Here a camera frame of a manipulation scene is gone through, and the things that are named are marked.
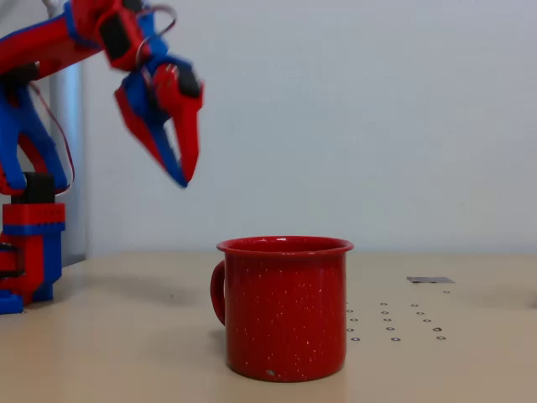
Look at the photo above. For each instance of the blue and red gripper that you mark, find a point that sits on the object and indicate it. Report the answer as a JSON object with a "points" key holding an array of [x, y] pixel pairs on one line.
{"points": [[165, 98]]}

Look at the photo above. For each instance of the red speckled enamel mug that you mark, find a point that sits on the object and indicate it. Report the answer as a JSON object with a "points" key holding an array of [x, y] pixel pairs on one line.
{"points": [[285, 319]]}

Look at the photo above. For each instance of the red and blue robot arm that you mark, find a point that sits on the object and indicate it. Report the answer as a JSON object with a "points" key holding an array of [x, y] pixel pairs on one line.
{"points": [[33, 46]]}

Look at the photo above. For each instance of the grey tape patch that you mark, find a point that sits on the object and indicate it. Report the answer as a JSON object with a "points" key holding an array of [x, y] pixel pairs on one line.
{"points": [[430, 279]]}

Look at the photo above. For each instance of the silver metal tube frame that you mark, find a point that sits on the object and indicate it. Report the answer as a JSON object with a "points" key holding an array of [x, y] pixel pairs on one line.
{"points": [[71, 126]]}

